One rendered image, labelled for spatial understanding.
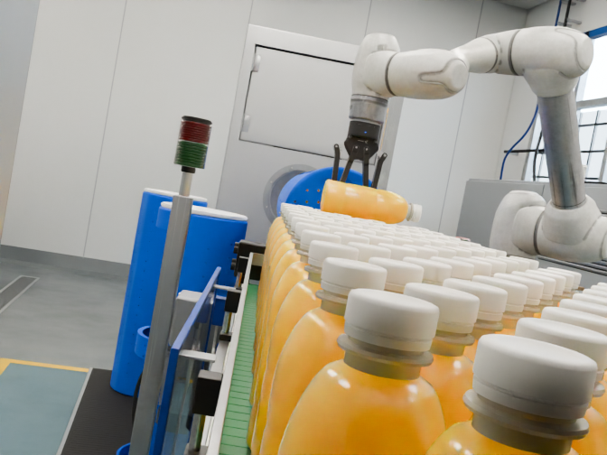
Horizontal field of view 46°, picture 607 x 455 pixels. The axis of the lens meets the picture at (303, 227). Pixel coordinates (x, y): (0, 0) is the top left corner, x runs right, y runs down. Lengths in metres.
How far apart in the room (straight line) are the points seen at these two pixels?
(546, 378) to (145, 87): 6.86
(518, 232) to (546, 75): 0.57
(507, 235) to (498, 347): 2.20
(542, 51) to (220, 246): 1.07
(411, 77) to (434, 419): 1.37
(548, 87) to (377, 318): 1.85
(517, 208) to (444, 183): 5.12
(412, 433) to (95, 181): 6.79
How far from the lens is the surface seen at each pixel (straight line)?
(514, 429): 0.24
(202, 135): 1.46
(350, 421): 0.29
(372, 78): 1.71
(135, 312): 3.16
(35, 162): 7.11
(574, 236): 2.33
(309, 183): 1.91
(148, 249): 3.11
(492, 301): 0.44
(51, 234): 7.12
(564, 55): 2.07
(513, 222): 2.44
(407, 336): 0.29
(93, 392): 3.25
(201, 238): 2.18
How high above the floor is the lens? 1.16
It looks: 3 degrees down
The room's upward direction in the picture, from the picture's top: 10 degrees clockwise
